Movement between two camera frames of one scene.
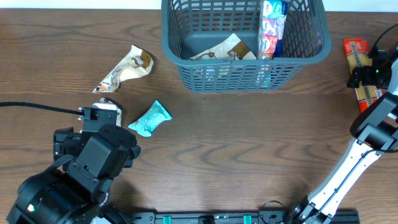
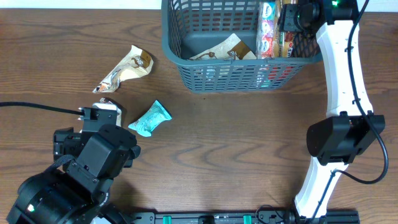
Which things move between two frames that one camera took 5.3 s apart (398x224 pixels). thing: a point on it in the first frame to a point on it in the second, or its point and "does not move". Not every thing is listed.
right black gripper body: x=379 y=74 to x=293 y=18
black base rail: x=230 y=216 does not move
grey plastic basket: x=190 y=27 does not move
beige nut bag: x=232 y=48 does not move
